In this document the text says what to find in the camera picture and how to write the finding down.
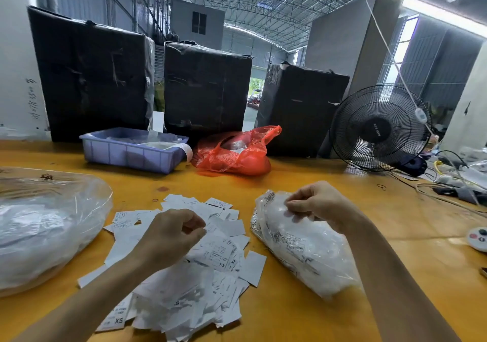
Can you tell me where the person's right hand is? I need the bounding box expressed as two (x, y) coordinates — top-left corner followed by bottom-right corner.
(284, 181), (366, 236)

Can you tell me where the person's left hand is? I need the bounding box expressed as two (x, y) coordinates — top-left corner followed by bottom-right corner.
(131, 209), (208, 274)

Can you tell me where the clear plastic bag black print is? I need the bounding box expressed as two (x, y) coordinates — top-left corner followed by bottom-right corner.
(250, 189), (365, 301)

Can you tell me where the pile of white labels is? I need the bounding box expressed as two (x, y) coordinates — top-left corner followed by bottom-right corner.
(77, 193), (268, 342)

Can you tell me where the large clear bag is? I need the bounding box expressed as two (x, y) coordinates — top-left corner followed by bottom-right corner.
(0, 167), (114, 298)

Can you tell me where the person's right forearm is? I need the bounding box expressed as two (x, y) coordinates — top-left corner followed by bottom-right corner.
(341, 215), (462, 342)

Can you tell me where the person's left forearm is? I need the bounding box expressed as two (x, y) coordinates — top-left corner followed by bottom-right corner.
(14, 254), (155, 342)

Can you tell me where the red plastic bag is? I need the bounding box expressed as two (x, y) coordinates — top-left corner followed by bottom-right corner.
(191, 125), (283, 177)

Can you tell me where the black table fan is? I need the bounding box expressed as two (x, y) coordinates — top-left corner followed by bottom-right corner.
(329, 84), (433, 174)

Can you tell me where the large black wrapped bale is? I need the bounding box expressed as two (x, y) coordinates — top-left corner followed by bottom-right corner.
(27, 6), (156, 143)
(256, 63), (351, 159)
(163, 41), (254, 146)

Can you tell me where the blue plastic bin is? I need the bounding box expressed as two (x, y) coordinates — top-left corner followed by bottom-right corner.
(79, 127), (193, 175)

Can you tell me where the white round remote control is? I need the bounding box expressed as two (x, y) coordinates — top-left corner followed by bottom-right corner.
(466, 227), (487, 254)

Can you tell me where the grey cabin with window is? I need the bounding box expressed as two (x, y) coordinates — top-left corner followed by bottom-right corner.
(169, 1), (226, 50)

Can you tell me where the white pillar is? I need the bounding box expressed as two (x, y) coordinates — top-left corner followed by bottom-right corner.
(0, 0), (51, 138)

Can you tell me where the bundle of cables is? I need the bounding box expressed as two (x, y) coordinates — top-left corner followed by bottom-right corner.
(390, 149), (487, 216)

